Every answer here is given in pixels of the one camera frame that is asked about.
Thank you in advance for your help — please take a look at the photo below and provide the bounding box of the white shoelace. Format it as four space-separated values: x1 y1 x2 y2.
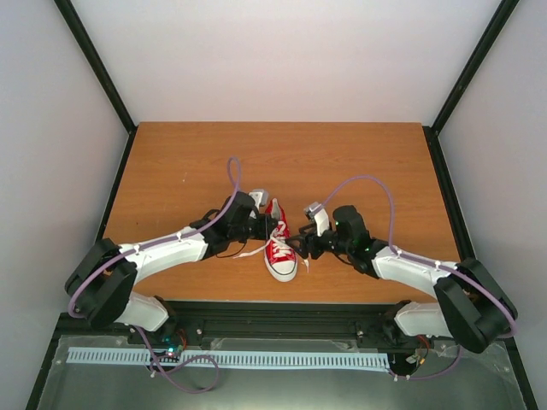
232 221 309 283

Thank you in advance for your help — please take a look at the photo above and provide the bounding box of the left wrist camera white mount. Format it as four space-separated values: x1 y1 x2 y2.
249 189 269 209

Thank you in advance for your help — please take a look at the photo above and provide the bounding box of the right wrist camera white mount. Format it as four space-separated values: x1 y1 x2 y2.
304 202 331 237

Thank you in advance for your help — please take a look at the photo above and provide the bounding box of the red canvas sneaker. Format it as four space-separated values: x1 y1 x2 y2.
264 198 297 283

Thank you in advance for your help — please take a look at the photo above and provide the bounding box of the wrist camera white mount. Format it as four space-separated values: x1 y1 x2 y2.
249 189 269 209
304 202 331 237

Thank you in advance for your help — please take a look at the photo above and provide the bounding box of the black aluminium frame base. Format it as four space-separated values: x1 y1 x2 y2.
27 122 537 409

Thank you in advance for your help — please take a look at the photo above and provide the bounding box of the light blue cable duct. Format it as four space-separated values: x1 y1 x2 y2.
66 347 390 372

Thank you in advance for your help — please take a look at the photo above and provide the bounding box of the green lit circuit board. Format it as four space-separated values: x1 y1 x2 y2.
153 331 187 362

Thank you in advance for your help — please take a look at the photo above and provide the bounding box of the black frame post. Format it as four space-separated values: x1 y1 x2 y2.
53 0 138 136
431 0 521 133

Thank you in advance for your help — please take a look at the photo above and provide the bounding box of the right black frame post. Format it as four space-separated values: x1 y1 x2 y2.
431 0 521 133

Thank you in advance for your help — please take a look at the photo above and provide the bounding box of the left black frame post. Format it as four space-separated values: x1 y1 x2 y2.
53 0 138 136

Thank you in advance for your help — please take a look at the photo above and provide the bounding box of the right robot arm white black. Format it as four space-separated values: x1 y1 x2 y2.
286 203 518 354

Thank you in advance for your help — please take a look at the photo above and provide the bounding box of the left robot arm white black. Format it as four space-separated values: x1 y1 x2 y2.
65 190 277 344

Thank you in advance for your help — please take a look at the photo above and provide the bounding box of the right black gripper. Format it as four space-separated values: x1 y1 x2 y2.
285 222 352 259

